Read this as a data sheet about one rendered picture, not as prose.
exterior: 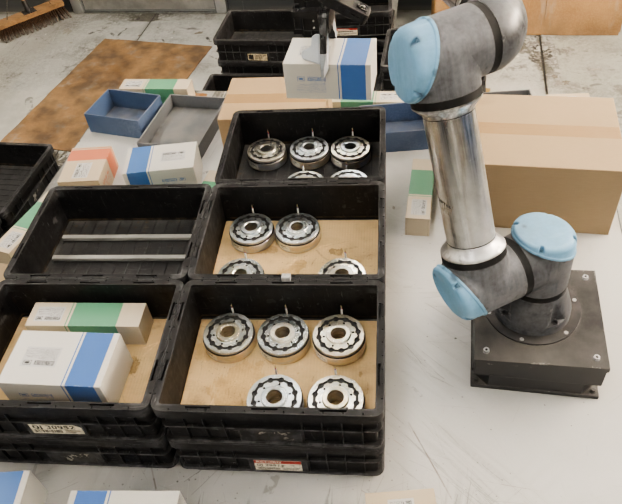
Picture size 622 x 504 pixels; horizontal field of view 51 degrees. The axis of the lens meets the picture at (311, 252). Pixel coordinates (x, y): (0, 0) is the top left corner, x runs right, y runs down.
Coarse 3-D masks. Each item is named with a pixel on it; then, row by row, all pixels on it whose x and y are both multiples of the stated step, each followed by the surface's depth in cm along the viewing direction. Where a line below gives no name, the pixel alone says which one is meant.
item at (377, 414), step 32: (384, 288) 126; (384, 320) 120; (384, 352) 115; (160, 384) 115; (384, 384) 111; (160, 416) 112; (192, 416) 111; (224, 416) 111; (256, 416) 110; (288, 416) 109; (320, 416) 108; (352, 416) 107
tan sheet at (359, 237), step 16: (320, 224) 154; (336, 224) 154; (352, 224) 153; (368, 224) 153; (224, 240) 153; (320, 240) 151; (336, 240) 150; (352, 240) 150; (368, 240) 149; (224, 256) 150; (240, 256) 149; (256, 256) 149; (272, 256) 148; (288, 256) 148; (304, 256) 147; (320, 256) 147; (336, 256) 147; (352, 256) 146; (368, 256) 146; (272, 272) 145; (288, 272) 144; (304, 272) 144; (368, 272) 142
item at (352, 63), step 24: (336, 48) 151; (360, 48) 150; (288, 72) 149; (312, 72) 148; (336, 72) 147; (360, 72) 146; (288, 96) 154; (312, 96) 153; (336, 96) 152; (360, 96) 150
